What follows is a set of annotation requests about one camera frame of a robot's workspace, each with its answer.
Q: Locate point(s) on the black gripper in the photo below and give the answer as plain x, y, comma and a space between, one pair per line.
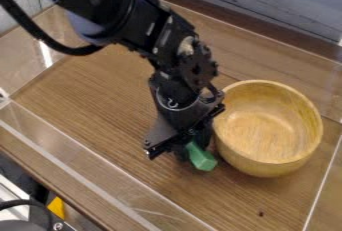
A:
182, 123

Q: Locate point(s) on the green rectangular block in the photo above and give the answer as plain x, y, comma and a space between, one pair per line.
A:
200, 158

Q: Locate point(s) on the brown wooden bowl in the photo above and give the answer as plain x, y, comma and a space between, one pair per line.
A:
270, 129

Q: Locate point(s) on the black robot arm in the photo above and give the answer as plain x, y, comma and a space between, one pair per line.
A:
150, 29

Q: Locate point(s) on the yellow sticker label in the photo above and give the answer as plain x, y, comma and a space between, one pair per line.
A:
56, 207

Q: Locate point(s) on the clear acrylic tray wall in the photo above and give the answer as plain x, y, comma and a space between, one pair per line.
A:
79, 113

